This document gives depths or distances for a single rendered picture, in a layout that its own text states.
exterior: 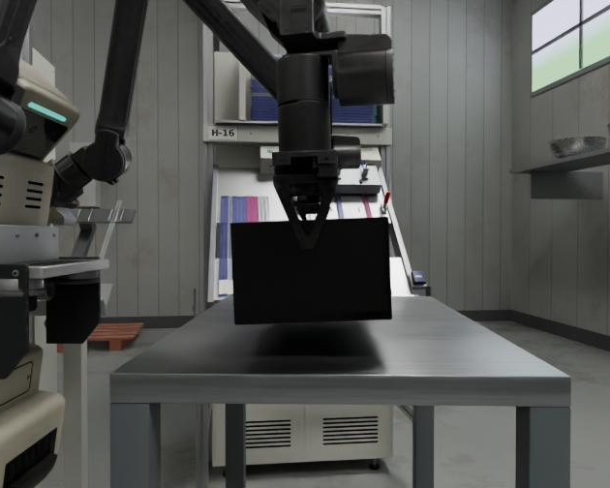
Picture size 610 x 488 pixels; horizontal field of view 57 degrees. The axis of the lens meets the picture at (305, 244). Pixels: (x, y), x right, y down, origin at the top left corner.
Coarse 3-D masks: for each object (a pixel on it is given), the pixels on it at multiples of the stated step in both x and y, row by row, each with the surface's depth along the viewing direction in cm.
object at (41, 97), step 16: (32, 80) 87; (32, 96) 84; (48, 96) 88; (64, 96) 98; (32, 112) 87; (48, 112) 91; (64, 112) 95; (32, 128) 90; (48, 128) 95; (64, 128) 99; (32, 144) 94; (48, 144) 99
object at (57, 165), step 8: (56, 160) 113; (64, 160) 110; (72, 160) 110; (56, 168) 109; (64, 168) 109; (72, 168) 109; (56, 176) 108; (64, 176) 109; (72, 176) 110; (80, 176) 110; (88, 176) 112; (64, 184) 109; (72, 184) 110; (80, 184) 111; (64, 192) 110; (72, 192) 111; (80, 192) 113; (56, 200) 108; (64, 200) 111; (72, 200) 114; (72, 208) 117
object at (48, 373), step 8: (40, 320) 244; (40, 328) 244; (40, 336) 244; (40, 344) 244; (48, 344) 255; (56, 344) 266; (48, 352) 255; (56, 352) 266; (48, 360) 255; (56, 360) 266; (48, 368) 255; (56, 368) 266; (48, 376) 255; (56, 376) 266; (40, 384) 244; (48, 384) 255; (56, 384) 266
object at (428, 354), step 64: (192, 320) 89; (384, 320) 89; (448, 320) 89; (128, 384) 56; (192, 384) 55; (256, 384) 55; (320, 384) 55; (384, 384) 55; (448, 384) 55; (512, 384) 54; (128, 448) 56
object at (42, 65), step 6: (36, 54) 240; (36, 60) 240; (42, 60) 247; (36, 66) 240; (42, 66) 247; (48, 66) 256; (42, 72) 247; (48, 72) 256; (54, 72) 264; (48, 78) 256; (54, 78) 264; (54, 84) 264; (54, 150) 264; (48, 156) 256; (54, 156) 264
